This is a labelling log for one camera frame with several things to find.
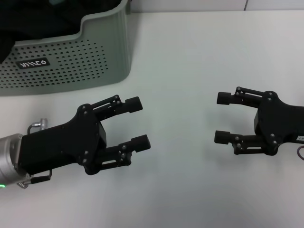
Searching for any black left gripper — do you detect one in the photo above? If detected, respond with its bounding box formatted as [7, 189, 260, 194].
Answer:
[18, 104, 107, 176]

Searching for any green perforated plastic storage box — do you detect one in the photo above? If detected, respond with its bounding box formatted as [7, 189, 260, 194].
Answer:
[0, 0, 132, 97]

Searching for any black towel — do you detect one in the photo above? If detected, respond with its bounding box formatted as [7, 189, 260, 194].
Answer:
[0, 0, 124, 65]

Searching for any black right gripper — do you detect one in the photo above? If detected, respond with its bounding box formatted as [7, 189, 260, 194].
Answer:
[214, 86, 304, 156]

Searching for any left gripper silver connector cable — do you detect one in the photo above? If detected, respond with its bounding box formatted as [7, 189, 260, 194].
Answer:
[27, 118, 50, 133]

